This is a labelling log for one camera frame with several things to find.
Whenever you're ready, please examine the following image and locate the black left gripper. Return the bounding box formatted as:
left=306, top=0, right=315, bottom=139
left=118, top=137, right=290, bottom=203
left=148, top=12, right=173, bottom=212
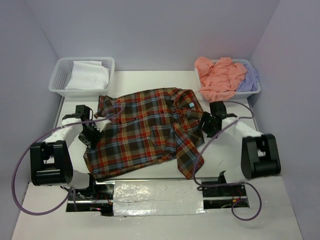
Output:
left=77, top=121, right=105, bottom=150

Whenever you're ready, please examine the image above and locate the plaid flannel long sleeve shirt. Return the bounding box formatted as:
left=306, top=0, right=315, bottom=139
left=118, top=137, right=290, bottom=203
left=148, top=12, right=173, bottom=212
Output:
left=83, top=87, right=205, bottom=180

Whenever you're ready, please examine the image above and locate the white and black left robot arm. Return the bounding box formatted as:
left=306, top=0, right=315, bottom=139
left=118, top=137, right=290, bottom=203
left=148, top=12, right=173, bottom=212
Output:
left=30, top=105, right=111, bottom=186

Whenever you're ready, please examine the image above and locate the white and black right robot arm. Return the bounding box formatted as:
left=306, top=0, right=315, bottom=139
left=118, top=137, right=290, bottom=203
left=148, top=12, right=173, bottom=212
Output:
left=199, top=101, right=282, bottom=196

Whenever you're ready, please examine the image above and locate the white plastic basket right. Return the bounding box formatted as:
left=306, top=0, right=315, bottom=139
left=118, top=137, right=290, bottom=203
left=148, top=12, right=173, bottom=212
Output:
left=194, top=56, right=259, bottom=102

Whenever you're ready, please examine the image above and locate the white plastic basket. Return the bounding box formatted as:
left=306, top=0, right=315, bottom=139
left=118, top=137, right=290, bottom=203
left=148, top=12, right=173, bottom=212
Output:
left=194, top=56, right=259, bottom=102
left=48, top=57, right=115, bottom=98

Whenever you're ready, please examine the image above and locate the orange crumpled shirt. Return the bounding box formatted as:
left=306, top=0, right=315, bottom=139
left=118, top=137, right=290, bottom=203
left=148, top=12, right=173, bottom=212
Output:
left=194, top=56, right=247, bottom=103

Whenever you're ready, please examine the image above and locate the lavender crumpled shirt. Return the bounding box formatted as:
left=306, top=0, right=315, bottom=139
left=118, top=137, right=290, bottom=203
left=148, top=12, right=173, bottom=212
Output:
left=237, top=63, right=259, bottom=93

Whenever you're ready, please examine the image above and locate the white folded cloth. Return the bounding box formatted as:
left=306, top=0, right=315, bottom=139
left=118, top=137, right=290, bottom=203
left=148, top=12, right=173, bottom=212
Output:
left=65, top=60, right=110, bottom=91

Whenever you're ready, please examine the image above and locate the white plastic basket left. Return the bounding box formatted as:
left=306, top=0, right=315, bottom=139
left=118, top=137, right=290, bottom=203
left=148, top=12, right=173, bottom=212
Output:
left=48, top=57, right=115, bottom=98

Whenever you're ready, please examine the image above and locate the silver foil tape panel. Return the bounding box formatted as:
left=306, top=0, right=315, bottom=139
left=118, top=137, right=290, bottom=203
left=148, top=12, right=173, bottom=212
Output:
left=112, top=180, right=205, bottom=217

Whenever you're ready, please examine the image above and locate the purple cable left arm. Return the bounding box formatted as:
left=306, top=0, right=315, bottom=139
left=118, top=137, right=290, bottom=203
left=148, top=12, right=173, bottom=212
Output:
left=12, top=106, right=125, bottom=215

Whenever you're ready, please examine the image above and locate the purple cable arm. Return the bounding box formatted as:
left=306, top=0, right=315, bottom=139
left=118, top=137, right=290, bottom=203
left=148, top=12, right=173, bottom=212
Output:
left=192, top=100, right=263, bottom=221
left=12, top=106, right=125, bottom=215

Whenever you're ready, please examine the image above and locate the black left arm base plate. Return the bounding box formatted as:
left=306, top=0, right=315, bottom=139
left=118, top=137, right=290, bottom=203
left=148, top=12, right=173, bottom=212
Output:
left=65, top=175, right=115, bottom=217

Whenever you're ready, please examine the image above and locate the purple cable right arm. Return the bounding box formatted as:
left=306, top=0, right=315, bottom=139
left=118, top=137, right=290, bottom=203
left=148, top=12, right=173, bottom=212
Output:
left=192, top=100, right=263, bottom=221

